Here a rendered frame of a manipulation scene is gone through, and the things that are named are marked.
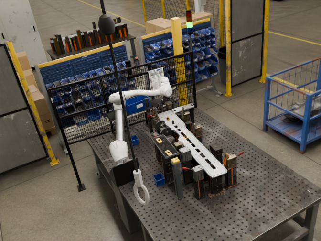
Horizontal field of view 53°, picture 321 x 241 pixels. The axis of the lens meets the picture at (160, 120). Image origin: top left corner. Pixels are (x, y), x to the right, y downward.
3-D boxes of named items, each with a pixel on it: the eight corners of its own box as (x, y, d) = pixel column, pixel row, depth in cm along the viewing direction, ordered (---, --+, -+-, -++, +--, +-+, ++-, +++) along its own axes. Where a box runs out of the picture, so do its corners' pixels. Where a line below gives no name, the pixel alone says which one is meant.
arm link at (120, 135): (112, 160, 356) (115, 161, 378) (126, 159, 356) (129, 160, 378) (111, 93, 372) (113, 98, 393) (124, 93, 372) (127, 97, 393)
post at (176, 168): (185, 197, 316) (181, 162, 293) (178, 200, 314) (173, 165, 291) (181, 192, 322) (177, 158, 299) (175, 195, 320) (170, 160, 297)
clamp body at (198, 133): (205, 151, 374) (204, 126, 357) (196, 155, 371) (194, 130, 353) (201, 147, 382) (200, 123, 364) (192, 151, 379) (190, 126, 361)
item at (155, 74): (165, 87, 432) (163, 66, 416) (150, 92, 426) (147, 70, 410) (165, 87, 434) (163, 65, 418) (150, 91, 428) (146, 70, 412)
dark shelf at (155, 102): (176, 103, 423) (176, 101, 421) (111, 123, 398) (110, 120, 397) (169, 96, 441) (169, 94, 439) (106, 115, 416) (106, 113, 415)
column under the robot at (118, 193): (130, 235, 372) (119, 192, 338) (120, 218, 396) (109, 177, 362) (153, 223, 383) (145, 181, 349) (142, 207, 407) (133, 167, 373)
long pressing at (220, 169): (231, 171, 297) (231, 169, 296) (210, 179, 291) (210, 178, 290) (171, 110, 410) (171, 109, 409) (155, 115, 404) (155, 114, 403)
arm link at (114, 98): (122, 88, 360) (123, 92, 373) (106, 93, 359) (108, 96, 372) (125, 99, 357) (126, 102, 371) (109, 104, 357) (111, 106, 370)
